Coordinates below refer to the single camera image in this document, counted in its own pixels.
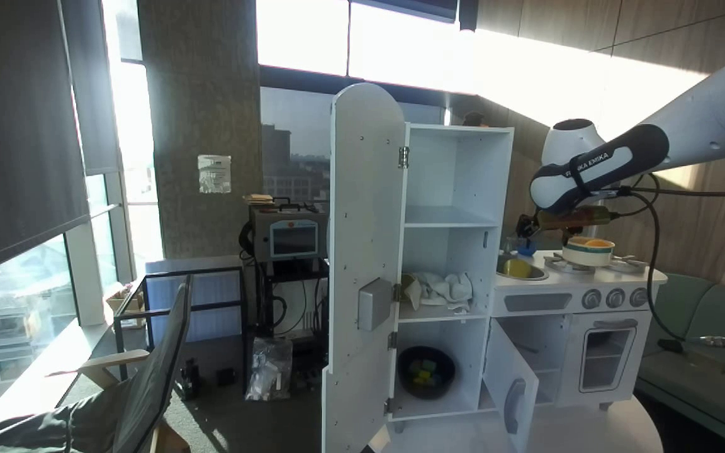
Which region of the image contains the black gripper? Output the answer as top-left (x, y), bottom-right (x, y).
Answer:
top-left (517, 208), bottom-right (553, 241)

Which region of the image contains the white toy kitchen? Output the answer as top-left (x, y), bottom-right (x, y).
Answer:
top-left (389, 124), bottom-right (673, 423)

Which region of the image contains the white crumpled cloth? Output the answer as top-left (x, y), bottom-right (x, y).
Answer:
top-left (403, 267), bottom-right (475, 311)

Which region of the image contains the white oven door with window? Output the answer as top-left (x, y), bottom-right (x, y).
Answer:
top-left (574, 316), bottom-right (644, 398)

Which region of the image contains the tall white cabinet door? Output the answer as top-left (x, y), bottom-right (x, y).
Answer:
top-left (319, 81), bottom-right (408, 453)

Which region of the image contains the gray door latch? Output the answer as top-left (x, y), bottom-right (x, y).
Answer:
top-left (355, 275), bottom-right (394, 334)

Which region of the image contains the dark bowl with fruit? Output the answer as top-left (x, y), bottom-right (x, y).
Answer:
top-left (394, 341), bottom-right (459, 402)

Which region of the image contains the green sofa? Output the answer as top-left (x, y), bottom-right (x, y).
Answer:
top-left (634, 272), bottom-right (725, 453)

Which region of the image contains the gray electronic device box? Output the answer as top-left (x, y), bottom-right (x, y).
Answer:
top-left (246, 202), bottom-right (327, 265)

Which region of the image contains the black equipment cart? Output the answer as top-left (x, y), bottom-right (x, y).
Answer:
top-left (238, 255), bottom-right (332, 398)

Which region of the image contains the clear plastic bag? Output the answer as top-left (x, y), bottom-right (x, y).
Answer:
top-left (241, 334), bottom-right (298, 402)

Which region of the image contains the white paper sheet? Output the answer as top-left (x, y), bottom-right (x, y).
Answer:
top-left (197, 150), bottom-right (236, 197)

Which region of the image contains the white low cabinet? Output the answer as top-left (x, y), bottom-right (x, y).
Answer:
top-left (143, 255), bottom-right (248, 348)

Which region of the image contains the gray leaning panel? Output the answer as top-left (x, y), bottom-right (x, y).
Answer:
top-left (109, 280), bottom-right (197, 453)

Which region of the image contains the cardboard piece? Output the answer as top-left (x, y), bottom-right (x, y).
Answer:
top-left (46, 345), bottom-right (154, 380)

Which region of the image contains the dark roller blind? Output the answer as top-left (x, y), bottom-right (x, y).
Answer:
top-left (0, 0), bottom-right (94, 285)

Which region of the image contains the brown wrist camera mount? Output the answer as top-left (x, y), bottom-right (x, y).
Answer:
top-left (547, 204), bottom-right (626, 237)

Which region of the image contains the small white door gray handle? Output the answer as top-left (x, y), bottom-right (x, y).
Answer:
top-left (480, 319), bottom-right (540, 437)

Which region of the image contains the black metal frame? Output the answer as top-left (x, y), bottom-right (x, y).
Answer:
top-left (111, 265), bottom-right (248, 382)

